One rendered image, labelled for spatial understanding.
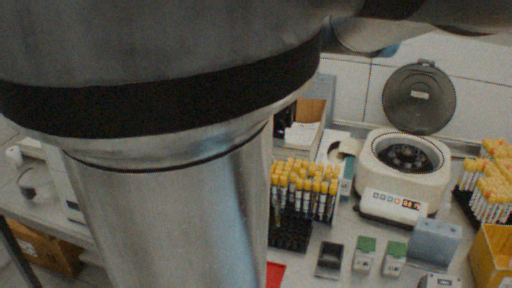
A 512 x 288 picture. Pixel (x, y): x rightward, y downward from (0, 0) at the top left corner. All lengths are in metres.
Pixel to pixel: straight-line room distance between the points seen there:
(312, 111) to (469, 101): 0.50
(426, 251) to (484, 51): 0.63
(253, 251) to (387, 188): 0.80
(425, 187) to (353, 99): 0.43
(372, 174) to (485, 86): 0.50
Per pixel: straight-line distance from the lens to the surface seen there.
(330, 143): 1.09
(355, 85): 1.20
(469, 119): 1.28
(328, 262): 0.79
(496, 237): 0.93
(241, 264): 0.16
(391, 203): 0.94
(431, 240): 0.84
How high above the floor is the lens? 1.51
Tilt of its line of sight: 32 degrees down
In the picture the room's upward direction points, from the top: straight up
